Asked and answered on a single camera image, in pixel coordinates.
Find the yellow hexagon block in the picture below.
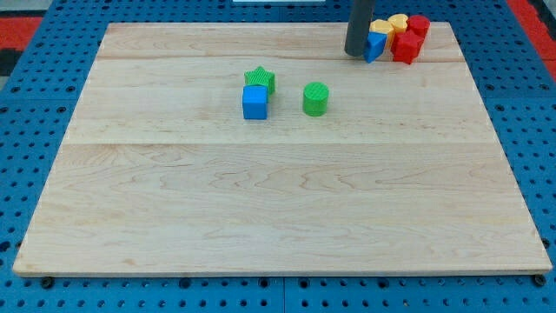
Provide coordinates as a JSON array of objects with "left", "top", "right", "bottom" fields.
[{"left": 369, "top": 19, "right": 395, "bottom": 48}]

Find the blue triangle block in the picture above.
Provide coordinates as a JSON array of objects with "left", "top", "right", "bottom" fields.
[{"left": 363, "top": 31, "right": 387, "bottom": 63}]

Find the light wooden board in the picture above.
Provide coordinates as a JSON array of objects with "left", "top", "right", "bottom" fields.
[{"left": 13, "top": 22, "right": 552, "bottom": 277}]

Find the yellow heart block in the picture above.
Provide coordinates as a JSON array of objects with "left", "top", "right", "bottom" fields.
[{"left": 387, "top": 13, "right": 408, "bottom": 34}]

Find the grey cylindrical pointer rod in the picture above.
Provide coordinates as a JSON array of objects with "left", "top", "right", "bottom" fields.
[{"left": 344, "top": 0, "right": 376, "bottom": 57}]

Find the red cylinder block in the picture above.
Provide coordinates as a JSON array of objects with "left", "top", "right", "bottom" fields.
[{"left": 407, "top": 15, "right": 431, "bottom": 38}]

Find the green cylinder block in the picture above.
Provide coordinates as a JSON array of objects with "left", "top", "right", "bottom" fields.
[{"left": 302, "top": 82, "right": 329, "bottom": 117}]

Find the red star block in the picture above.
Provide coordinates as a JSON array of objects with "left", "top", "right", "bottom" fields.
[{"left": 390, "top": 30, "right": 425, "bottom": 64}]

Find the green star block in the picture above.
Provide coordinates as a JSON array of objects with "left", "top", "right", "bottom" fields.
[{"left": 244, "top": 66, "right": 275, "bottom": 95}]

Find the blue cube block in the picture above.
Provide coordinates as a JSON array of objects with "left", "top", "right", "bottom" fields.
[{"left": 242, "top": 85, "right": 268, "bottom": 120}]

